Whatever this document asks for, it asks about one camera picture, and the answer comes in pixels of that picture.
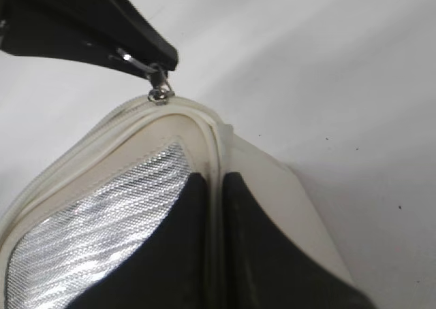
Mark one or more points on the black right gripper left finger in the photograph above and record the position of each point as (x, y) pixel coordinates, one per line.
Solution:
(167, 270)

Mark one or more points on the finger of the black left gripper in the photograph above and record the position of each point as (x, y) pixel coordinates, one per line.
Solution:
(90, 37)
(161, 53)

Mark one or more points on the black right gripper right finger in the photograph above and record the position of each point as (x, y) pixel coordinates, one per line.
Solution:
(266, 269)

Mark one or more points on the metal zipper pull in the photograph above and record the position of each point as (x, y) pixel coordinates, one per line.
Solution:
(161, 90)

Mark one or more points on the cream zippered bag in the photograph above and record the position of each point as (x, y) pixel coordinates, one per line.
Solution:
(97, 204)

